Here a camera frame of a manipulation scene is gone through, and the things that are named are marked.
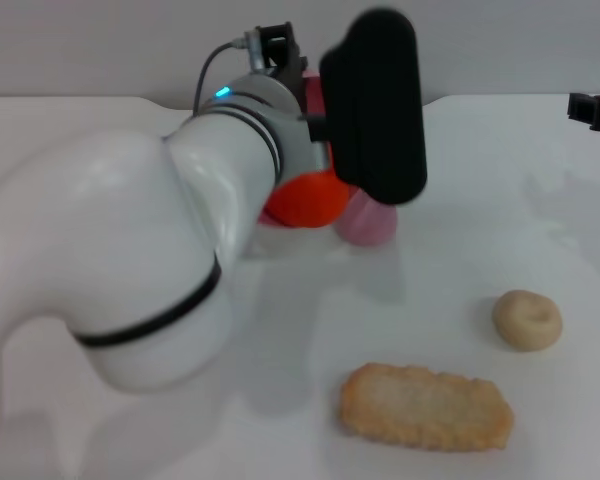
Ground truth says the beige toy doughnut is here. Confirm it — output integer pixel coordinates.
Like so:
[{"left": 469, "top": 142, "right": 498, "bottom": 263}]
[{"left": 491, "top": 289, "right": 564, "bottom": 353}]

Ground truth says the left wrist camera housing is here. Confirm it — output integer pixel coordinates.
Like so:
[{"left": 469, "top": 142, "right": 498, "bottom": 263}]
[{"left": 307, "top": 6, "right": 430, "bottom": 207}]

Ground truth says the orange toy fruit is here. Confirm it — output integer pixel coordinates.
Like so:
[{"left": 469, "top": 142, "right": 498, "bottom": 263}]
[{"left": 263, "top": 171, "right": 352, "bottom": 230}]

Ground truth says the golden toy toast slice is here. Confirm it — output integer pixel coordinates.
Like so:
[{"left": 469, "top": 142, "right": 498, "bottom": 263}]
[{"left": 338, "top": 362, "right": 516, "bottom": 454}]

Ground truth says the pink toy bun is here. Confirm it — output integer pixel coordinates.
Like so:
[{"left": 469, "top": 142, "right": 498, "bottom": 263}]
[{"left": 333, "top": 191, "right": 399, "bottom": 249}]

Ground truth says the left gripper cable with plug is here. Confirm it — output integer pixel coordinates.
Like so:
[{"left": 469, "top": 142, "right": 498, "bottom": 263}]
[{"left": 193, "top": 28, "right": 266, "bottom": 119}]

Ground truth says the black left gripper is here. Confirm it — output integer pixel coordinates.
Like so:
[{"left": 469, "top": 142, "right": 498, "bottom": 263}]
[{"left": 257, "top": 21, "right": 310, "bottom": 97}]

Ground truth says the pink plastic bowl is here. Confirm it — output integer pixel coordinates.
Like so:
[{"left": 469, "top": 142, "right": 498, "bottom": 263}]
[{"left": 258, "top": 69, "right": 327, "bottom": 228}]

